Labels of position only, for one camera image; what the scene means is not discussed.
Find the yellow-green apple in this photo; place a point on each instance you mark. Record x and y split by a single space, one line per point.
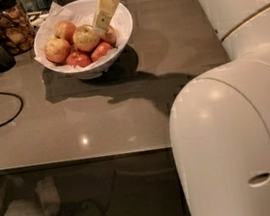
85 38

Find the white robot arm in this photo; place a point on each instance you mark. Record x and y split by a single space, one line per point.
220 121

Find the glass jar of dried chips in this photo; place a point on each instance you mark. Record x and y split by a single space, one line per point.
16 31

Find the apple back left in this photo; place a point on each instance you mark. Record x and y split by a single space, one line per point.
65 30

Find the red apple front centre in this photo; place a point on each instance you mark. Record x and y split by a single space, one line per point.
79 59

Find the red apple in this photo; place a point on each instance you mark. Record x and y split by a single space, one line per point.
79 59
101 50

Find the apple back right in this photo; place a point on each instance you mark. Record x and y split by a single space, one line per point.
109 36

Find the white shoe under table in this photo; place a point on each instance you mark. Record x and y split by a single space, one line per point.
48 194

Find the apple front left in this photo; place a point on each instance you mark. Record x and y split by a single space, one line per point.
56 50

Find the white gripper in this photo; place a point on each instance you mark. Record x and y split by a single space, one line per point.
106 7

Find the white bowl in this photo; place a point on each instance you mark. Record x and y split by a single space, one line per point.
122 24

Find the red apple front right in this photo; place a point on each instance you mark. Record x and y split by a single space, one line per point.
101 50

